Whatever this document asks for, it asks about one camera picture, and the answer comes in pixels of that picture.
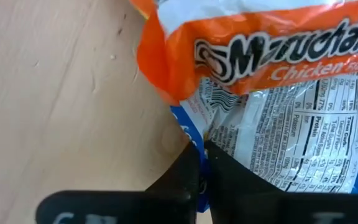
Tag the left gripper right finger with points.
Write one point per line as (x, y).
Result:
(244, 202)

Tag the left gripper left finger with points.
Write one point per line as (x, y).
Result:
(166, 205)

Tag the blue Maruchan ramen packet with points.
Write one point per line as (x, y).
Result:
(291, 140)

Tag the orange Maruchan ramen packet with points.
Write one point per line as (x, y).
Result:
(179, 56)

